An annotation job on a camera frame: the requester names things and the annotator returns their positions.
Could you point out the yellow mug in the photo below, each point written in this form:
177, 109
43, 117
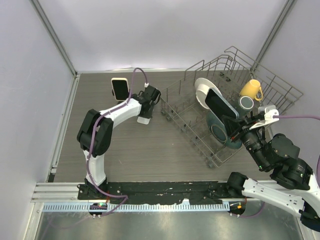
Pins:
253, 90

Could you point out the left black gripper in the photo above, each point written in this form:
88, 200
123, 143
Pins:
149, 114

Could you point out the black round phone stand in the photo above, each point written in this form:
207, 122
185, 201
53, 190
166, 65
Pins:
121, 94

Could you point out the slotted cable duct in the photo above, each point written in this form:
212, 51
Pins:
102, 207

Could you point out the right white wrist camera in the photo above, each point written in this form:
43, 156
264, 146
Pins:
269, 114

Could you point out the silver phone stand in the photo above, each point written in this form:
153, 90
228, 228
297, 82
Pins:
143, 120

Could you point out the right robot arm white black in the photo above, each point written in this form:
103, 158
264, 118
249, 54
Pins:
281, 157

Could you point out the dark green mug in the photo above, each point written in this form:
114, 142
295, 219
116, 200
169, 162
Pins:
244, 105

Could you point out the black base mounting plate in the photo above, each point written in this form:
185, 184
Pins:
162, 193

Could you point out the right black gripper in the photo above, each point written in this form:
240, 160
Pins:
235, 127

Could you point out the blue ceramic plate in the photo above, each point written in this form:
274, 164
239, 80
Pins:
217, 129

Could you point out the white cased smartphone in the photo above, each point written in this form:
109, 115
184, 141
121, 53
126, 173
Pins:
118, 82

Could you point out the white plate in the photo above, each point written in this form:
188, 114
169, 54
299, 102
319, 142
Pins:
202, 86

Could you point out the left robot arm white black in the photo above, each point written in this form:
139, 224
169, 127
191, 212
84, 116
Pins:
95, 133

